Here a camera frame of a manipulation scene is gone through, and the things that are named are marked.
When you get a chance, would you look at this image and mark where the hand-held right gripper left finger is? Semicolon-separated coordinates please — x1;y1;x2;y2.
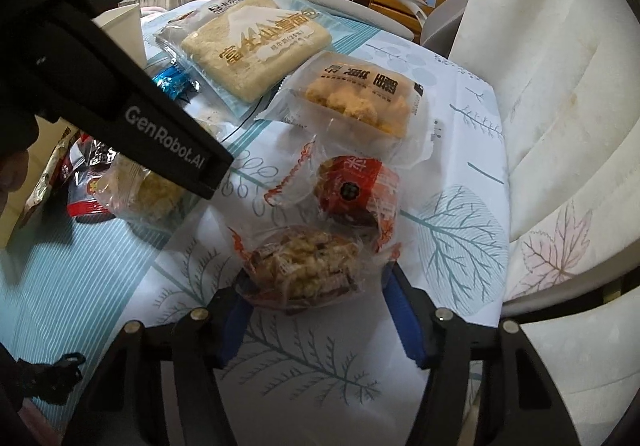
62;283;256;446

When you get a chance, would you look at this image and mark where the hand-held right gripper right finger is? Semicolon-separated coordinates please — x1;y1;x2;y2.
382;263;581;446

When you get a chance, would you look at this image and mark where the white plastic box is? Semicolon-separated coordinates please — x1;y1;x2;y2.
92;3;147;68

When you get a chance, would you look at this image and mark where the clear nut crisp packet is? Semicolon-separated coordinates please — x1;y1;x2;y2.
227;225;388;313

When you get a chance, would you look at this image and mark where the red foil snack packet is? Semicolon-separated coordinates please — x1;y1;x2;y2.
66;133;118;219

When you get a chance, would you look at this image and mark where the red pastry packet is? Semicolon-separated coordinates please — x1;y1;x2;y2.
264;140;402;249

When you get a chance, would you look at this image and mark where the blue snack wrapper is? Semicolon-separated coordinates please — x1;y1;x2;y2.
151;65;200;100

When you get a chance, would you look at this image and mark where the red and white snack packet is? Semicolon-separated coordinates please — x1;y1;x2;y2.
20;126;72;229

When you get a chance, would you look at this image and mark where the large yellow cake packet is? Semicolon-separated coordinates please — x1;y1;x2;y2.
154;0;347;124

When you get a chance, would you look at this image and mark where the pork floss cake packet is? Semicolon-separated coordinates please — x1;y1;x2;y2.
255;51;432;158

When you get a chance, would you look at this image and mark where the grey office chair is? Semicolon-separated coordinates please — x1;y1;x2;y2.
366;0;482;48

